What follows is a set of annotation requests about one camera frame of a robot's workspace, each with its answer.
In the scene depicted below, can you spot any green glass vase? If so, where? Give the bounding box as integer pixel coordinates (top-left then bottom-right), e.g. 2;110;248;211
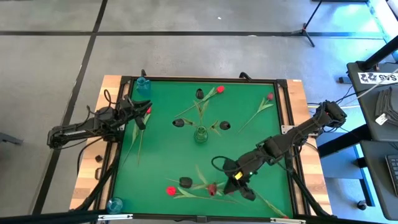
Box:
193;125;209;144

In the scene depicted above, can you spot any black tripod stand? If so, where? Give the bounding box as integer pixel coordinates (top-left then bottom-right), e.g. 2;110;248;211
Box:
290;0;324;48

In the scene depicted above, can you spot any black rig beam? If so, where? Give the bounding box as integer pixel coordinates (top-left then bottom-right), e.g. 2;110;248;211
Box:
0;210;108;224

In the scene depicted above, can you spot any white paper tag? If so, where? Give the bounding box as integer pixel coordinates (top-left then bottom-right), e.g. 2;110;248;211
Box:
375;113;389;126

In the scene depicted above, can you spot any black cable bundle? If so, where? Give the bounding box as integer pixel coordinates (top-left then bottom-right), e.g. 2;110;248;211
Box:
73;152;121;214
287;164;333;218

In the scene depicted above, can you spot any black desk foot bar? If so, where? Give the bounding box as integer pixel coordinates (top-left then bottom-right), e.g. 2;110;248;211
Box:
317;124;373;158

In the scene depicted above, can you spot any grey desk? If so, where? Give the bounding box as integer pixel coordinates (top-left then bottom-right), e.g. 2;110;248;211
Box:
360;139;398;221

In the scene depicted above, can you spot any long metal bracket plate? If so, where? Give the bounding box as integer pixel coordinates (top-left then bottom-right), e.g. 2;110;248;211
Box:
269;217;307;224
98;213;134;222

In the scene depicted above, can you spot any blue glass vase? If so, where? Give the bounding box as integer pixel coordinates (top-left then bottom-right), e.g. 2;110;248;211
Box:
136;77;152;96
106;197;124;215

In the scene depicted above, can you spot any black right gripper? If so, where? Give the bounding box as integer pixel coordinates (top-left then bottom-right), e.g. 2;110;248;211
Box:
223;158;256;202

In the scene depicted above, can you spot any black keyboard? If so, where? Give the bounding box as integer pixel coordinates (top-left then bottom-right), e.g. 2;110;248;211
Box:
385;154;398;197

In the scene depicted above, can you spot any black desk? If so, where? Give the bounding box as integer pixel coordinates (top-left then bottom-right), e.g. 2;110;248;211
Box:
346;61;398;142

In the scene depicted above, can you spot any black stand post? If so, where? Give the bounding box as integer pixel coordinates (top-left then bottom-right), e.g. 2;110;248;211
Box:
357;35;398;72

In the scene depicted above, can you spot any stack of dark cloths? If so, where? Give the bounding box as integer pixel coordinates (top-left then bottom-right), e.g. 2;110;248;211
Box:
374;86;398;125

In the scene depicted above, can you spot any white label sticker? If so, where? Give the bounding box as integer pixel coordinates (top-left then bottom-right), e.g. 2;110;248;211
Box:
357;72;398;85

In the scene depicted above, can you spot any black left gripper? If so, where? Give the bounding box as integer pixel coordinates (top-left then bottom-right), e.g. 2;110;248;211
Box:
116;98;153;131

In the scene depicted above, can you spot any green table mat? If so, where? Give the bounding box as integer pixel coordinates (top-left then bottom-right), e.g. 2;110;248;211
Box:
112;80;295;218

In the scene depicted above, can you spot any black artificial tulip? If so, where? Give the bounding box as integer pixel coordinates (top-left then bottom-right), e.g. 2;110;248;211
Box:
193;88;210;129
172;117;198;130
208;119;231;136
178;176;218;190

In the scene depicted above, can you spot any grey stand foot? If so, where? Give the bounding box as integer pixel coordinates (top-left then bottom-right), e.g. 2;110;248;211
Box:
0;132;24;146

